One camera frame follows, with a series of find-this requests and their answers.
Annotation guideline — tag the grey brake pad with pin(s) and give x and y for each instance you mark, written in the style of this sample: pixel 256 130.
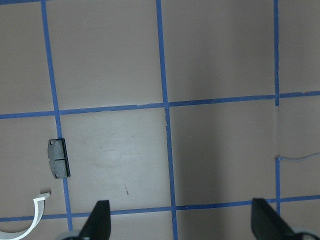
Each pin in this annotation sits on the grey brake pad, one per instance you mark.
pixel 58 158

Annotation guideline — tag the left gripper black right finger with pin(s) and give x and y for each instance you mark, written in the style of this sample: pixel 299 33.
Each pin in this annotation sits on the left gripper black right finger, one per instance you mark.
pixel 266 224

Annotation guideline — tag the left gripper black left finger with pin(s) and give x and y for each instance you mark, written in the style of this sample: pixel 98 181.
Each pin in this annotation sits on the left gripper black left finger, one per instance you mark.
pixel 98 225

